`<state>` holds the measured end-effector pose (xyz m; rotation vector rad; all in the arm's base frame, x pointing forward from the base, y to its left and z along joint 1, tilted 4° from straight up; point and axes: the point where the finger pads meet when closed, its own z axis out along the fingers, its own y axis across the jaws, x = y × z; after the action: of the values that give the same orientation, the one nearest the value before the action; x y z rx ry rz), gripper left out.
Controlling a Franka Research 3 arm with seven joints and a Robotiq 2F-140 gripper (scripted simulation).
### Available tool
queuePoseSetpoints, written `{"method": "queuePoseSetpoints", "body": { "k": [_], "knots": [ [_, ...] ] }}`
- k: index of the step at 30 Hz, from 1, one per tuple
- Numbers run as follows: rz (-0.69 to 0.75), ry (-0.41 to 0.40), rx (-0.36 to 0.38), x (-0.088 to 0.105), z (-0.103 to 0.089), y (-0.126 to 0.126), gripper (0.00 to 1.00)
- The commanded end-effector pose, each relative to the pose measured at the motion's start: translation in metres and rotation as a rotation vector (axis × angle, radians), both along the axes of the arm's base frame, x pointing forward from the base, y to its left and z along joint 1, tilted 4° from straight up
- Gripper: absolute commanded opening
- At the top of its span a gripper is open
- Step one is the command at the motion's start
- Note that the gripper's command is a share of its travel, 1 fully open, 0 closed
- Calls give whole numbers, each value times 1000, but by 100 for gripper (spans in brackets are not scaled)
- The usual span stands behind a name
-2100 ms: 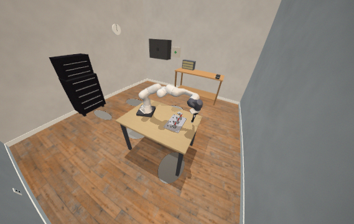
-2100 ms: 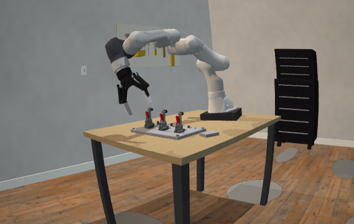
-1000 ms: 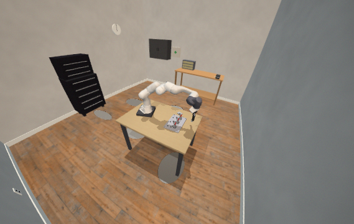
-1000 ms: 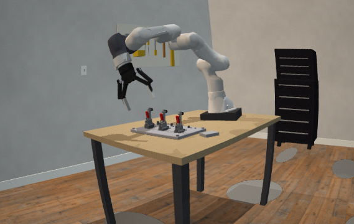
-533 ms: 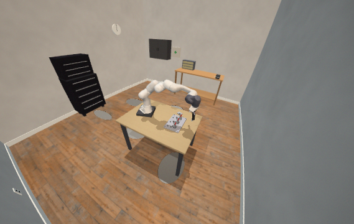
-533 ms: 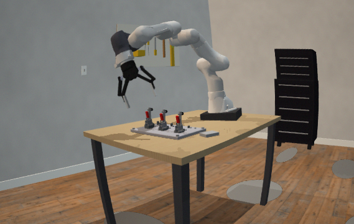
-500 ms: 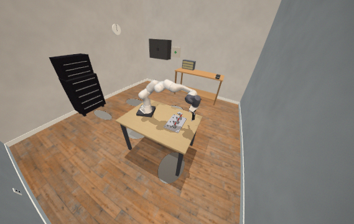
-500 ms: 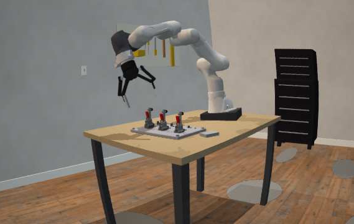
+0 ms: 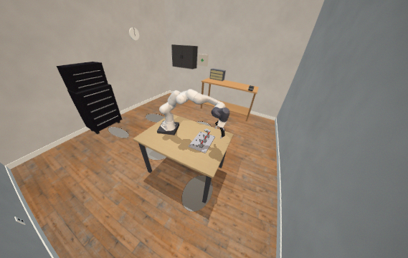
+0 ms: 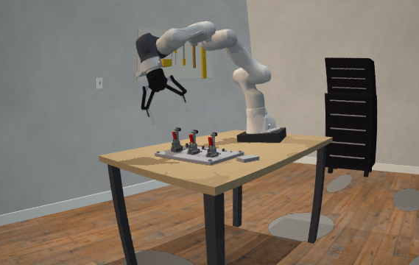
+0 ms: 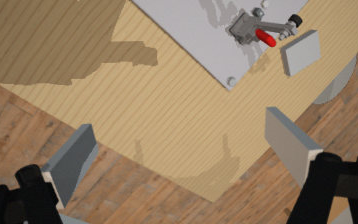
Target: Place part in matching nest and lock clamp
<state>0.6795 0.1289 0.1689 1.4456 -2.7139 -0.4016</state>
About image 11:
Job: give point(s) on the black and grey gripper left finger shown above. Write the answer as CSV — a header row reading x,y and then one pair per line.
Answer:
x,y
52,186

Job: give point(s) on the grey metal fixture plate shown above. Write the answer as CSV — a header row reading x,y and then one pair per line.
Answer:
x,y
201,27

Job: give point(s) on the toggle clamp with red handle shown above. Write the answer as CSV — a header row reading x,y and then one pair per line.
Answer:
x,y
243,27

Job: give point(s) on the grey rectangular plate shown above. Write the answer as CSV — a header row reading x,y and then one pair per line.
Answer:
x,y
301,52

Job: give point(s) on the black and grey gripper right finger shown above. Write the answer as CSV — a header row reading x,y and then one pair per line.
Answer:
x,y
315,171

